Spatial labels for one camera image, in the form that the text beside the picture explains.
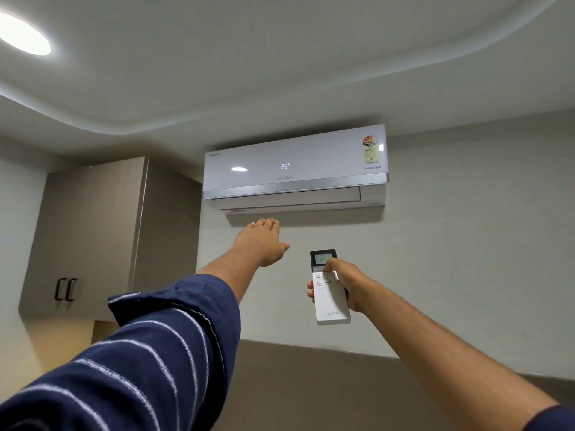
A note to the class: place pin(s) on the white wall air conditioner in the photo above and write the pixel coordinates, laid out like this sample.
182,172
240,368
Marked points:
296,170

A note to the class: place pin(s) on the person's right thumb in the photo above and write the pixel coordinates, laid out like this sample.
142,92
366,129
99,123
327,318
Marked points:
336,267

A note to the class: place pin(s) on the navy striped shirt sleeve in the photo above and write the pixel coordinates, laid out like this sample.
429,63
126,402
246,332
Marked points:
134,368

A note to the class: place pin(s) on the white remote control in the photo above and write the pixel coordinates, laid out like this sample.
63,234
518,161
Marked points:
328,298

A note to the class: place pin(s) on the person's left forearm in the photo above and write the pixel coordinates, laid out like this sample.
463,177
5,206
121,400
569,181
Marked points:
224,270

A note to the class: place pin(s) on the person's right forearm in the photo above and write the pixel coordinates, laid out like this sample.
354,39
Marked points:
453,354

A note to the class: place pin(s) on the person's left hand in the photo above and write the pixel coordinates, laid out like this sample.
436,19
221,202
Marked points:
259,244

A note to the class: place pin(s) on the person's right hand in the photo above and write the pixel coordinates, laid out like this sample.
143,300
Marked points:
346,282

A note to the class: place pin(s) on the beige wall cabinet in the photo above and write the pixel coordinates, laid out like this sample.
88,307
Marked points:
103,237

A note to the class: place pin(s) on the round ceiling light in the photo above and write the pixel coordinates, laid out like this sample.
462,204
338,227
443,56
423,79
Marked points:
22,33

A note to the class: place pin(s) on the person's left thumb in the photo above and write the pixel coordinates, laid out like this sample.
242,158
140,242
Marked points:
284,249

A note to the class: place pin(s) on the colourful round energy sticker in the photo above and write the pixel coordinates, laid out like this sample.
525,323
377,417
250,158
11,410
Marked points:
373,146

